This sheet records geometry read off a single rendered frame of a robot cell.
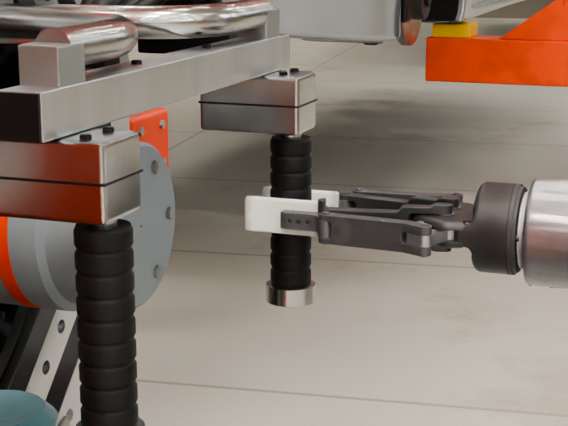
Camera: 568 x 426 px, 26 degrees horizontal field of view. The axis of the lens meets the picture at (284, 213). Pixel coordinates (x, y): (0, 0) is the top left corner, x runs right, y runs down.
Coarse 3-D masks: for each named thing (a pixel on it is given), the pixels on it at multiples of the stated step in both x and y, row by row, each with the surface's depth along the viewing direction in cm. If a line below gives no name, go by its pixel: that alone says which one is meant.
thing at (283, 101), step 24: (288, 72) 105; (312, 72) 106; (216, 96) 105; (240, 96) 104; (264, 96) 103; (288, 96) 102; (312, 96) 106; (216, 120) 105; (240, 120) 104; (264, 120) 104; (288, 120) 103; (312, 120) 106
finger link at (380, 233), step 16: (320, 224) 101; (336, 224) 100; (352, 224) 100; (368, 224) 99; (384, 224) 99; (400, 224) 98; (416, 224) 98; (320, 240) 101; (336, 240) 101; (352, 240) 100; (368, 240) 99; (384, 240) 99; (400, 240) 98
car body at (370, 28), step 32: (224, 0) 343; (288, 0) 344; (320, 0) 347; (352, 0) 352; (384, 0) 359; (416, 0) 396; (448, 0) 440; (480, 0) 466; (512, 0) 533; (288, 32) 348; (320, 32) 351; (352, 32) 355; (384, 32) 363; (416, 32) 412
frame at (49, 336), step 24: (24, 0) 112; (48, 0) 114; (72, 0) 110; (120, 120) 120; (48, 312) 120; (72, 312) 123; (48, 336) 119; (72, 336) 117; (24, 360) 117; (48, 360) 119; (72, 360) 116; (24, 384) 116; (48, 384) 119; (72, 384) 115; (72, 408) 115
